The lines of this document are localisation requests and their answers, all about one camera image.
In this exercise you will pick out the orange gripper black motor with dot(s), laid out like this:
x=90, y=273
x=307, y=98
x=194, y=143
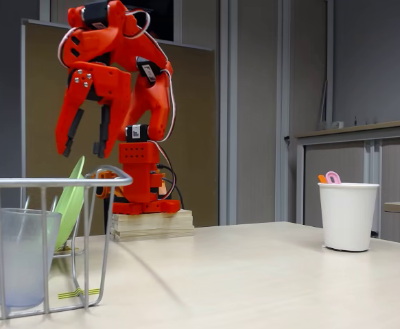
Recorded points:
x=108, y=83

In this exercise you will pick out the green plastic plate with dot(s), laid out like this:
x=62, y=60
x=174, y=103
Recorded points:
x=71, y=205

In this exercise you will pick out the translucent grey plastic cup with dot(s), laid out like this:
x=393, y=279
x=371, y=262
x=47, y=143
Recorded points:
x=21, y=260

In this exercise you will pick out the orange plastic knife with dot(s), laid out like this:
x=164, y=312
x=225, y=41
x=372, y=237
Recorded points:
x=321, y=179

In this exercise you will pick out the pink plastic fork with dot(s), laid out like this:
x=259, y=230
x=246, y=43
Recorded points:
x=338, y=180

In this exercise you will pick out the orange SO-100 robot arm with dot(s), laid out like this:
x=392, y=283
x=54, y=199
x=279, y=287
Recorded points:
x=148, y=103

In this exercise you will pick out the light orange table clamp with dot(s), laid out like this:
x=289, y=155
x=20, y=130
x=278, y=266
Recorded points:
x=105, y=174

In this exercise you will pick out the brown partition board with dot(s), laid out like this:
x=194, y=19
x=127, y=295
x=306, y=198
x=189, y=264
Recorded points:
x=193, y=137

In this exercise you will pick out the wooden base block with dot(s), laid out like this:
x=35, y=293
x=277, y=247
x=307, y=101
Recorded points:
x=151, y=226

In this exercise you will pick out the yellow black striped tape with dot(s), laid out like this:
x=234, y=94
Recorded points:
x=62, y=249
x=66, y=294

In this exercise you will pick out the grey cabinet wooden top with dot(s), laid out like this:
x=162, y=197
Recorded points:
x=337, y=161

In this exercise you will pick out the white paper cup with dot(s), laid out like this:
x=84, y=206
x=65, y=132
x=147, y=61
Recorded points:
x=349, y=216

